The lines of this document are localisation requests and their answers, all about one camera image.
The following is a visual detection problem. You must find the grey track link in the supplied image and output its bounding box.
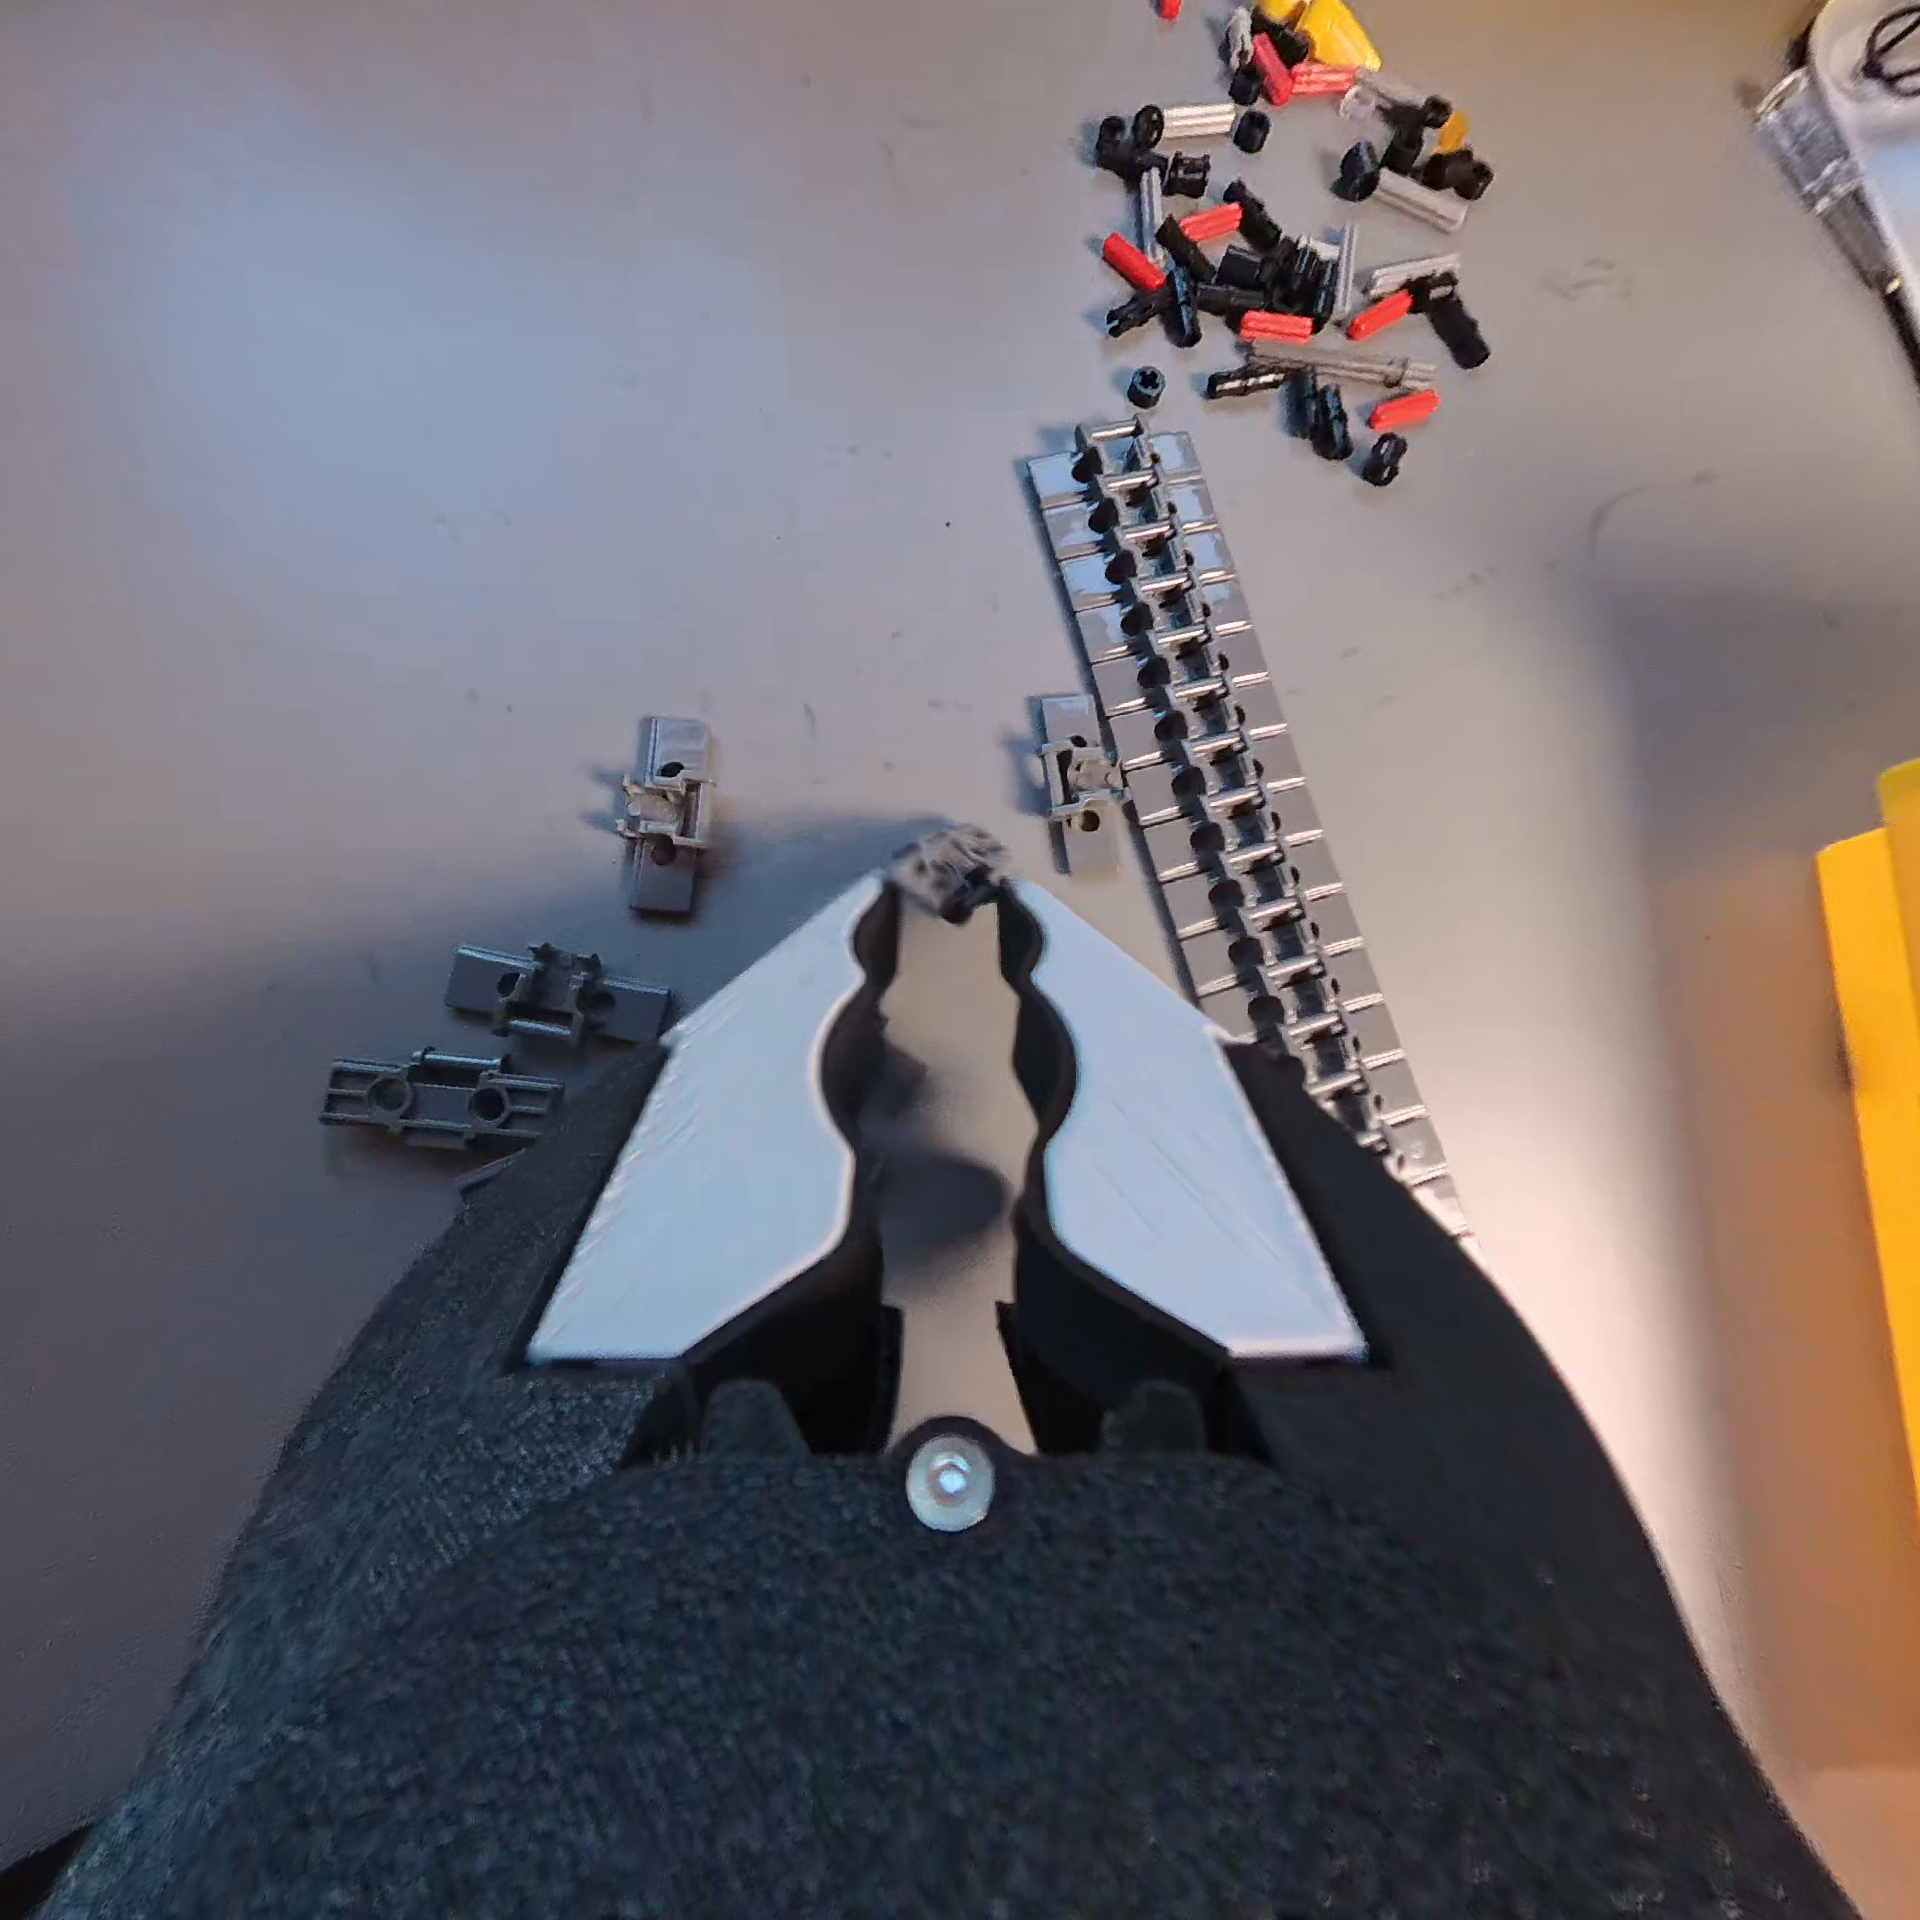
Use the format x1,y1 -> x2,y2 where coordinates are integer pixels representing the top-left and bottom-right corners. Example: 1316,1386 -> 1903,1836
318,1047 -> 566,1157
443,939 -> 676,1047
888,821 -> 1014,921
611,714 -> 727,918
1029,693 -> 1127,881

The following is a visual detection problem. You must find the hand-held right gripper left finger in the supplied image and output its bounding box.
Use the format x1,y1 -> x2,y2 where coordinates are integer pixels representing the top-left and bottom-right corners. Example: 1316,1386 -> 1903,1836
527,872 -> 903,1370

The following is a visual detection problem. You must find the clipboard with diagram sheet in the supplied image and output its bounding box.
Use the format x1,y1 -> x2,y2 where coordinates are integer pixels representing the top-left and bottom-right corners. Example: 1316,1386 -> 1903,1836
1752,0 -> 1920,352

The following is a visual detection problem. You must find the grey desk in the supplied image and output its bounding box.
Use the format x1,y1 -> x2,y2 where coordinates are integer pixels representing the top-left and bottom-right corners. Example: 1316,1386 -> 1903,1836
0,0 -> 1920,1889

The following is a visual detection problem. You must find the grey toy track belt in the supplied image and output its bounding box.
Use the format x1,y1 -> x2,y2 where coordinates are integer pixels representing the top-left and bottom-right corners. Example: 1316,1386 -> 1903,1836
1025,413 -> 1482,1251

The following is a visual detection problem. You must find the yellow plastic storage bin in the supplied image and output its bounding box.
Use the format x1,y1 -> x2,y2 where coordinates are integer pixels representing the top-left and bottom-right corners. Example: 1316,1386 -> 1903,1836
1811,758 -> 1920,1482

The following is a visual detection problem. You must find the pile of small building pieces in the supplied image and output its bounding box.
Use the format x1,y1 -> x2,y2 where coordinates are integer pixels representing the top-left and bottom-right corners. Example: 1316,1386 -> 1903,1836
1085,0 -> 1496,491

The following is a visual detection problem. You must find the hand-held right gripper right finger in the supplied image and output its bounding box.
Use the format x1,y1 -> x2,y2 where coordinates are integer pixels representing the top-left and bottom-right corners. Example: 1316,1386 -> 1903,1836
998,877 -> 1367,1370

